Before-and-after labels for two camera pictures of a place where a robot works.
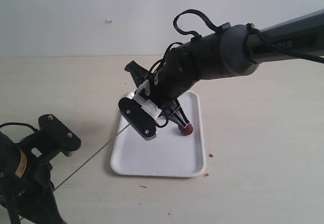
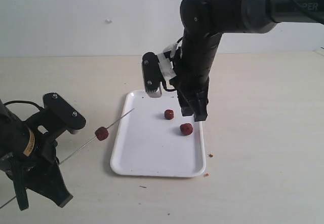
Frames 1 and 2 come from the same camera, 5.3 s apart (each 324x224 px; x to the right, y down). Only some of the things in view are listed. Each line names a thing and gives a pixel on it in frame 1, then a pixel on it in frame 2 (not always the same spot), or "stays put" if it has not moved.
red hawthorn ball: (188, 129) stays put
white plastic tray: (171, 153) stays put
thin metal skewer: (70, 176) → (109, 127)
